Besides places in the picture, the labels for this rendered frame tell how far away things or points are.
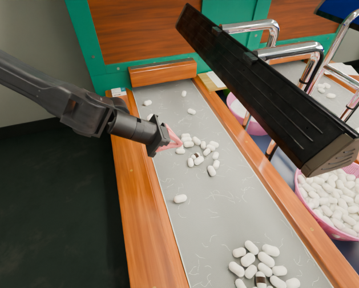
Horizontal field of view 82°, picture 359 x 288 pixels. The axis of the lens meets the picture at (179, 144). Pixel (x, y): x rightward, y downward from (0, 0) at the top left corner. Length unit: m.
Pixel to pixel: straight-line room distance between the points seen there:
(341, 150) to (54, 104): 0.47
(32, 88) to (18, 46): 1.39
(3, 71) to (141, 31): 0.58
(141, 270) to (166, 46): 0.83
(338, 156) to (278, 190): 0.35
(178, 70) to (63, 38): 1.03
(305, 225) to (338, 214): 0.12
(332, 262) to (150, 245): 0.41
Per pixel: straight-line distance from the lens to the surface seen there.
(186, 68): 0.97
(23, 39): 1.84
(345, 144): 0.32
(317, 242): 0.63
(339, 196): 0.77
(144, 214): 0.57
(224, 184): 0.65
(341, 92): 1.26
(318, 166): 0.33
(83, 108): 0.44
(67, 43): 1.80
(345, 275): 0.64
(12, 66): 0.49
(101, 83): 1.00
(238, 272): 0.55
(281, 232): 0.63
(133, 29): 0.94
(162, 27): 0.96
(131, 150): 0.70
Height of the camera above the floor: 1.28
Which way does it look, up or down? 47 degrees down
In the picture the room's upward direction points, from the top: straight up
